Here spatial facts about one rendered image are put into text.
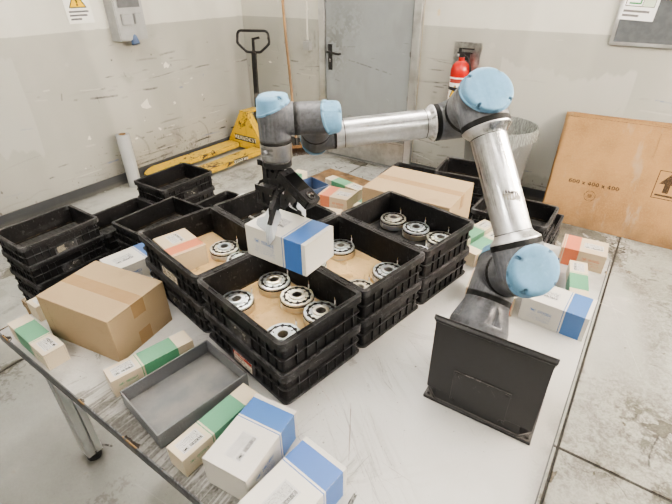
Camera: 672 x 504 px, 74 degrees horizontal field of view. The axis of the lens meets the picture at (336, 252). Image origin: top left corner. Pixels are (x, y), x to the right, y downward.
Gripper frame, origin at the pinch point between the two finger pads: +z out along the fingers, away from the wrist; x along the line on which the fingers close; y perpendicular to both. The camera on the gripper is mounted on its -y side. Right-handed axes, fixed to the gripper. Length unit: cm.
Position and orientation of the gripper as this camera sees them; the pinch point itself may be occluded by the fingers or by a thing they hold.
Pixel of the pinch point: (289, 234)
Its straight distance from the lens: 118.0
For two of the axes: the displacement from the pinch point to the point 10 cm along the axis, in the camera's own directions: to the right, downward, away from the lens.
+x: -5.7, 4.4, -7.0
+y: -8.2, -2.9, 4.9
